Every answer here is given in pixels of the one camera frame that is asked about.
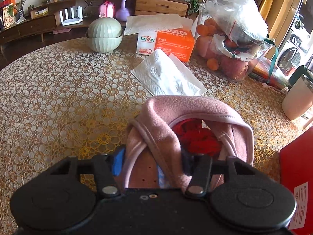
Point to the pink fleece hat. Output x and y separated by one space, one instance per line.
151 143

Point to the green ribbed bowl stack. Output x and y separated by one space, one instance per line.
104 35

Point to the white embossed napkin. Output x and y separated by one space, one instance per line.
165 74

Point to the purple vase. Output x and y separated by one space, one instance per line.
123 13

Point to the washing machine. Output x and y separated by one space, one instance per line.
296 50

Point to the orange tissue box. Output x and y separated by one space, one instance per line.
169 32

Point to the red knitted garment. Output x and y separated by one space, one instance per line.
196 139

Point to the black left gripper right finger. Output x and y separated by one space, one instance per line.
198 166

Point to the cream mug with handle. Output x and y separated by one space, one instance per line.
299 98

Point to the clear plastic bag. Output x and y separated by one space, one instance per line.
239 19

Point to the lace flower tablecloth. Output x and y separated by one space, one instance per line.
65 99

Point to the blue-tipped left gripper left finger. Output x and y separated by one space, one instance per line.
106 168

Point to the red cardboard box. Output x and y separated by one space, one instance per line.
296 175

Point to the wooden sideboard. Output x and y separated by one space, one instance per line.
51 20

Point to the glass jar of fruit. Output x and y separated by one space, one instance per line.
229 51

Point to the pink toy bag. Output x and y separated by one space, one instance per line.
107 10

